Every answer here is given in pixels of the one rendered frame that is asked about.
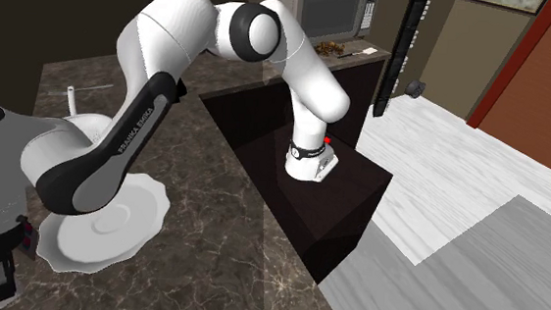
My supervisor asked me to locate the brown food pile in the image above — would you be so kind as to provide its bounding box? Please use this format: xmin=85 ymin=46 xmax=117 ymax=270
xmin=312 ymin=39 xmax=347 ymax=59

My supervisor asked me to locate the white scalloped plate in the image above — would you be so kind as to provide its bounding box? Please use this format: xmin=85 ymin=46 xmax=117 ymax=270
xmin=34 ymin=166 xmax=174 ymax=281

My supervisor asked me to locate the knife with black handle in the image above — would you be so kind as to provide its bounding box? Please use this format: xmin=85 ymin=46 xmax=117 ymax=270
xmin=336 ymin=46 xmax=379 ymax=62

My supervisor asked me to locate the dark robot stand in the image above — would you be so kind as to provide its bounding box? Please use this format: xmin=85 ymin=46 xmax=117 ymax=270
xmin=225 ymin=121 xmax=397 ymax=289

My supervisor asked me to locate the white colander with handle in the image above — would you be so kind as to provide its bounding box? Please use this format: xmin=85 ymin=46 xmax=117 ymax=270
xmin=62 ymin=84 xmax=118 ymax=145

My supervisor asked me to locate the grey microwave oven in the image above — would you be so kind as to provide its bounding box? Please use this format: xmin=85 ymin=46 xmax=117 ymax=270
xmin=263 ymin=0 xmax=380 ymax=50

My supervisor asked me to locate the black tall rack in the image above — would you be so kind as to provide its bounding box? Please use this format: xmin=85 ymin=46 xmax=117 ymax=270
xmin=372 ymin=0 xmax=432 ymax=121

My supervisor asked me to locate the olive door with black knob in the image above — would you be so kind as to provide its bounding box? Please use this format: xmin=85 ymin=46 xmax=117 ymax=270
xmin=404 ymin=0 xmax=539 ymax=126

